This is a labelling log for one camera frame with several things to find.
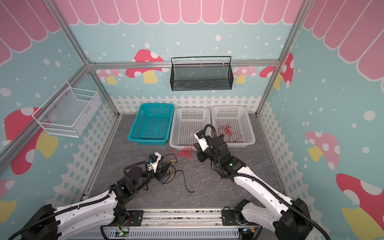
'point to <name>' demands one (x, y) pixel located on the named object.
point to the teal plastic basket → (152, 124)
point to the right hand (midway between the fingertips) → (195, 144)
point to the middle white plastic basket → (187, 121)
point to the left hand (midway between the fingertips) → (167, 162)
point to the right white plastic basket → (232, 121)
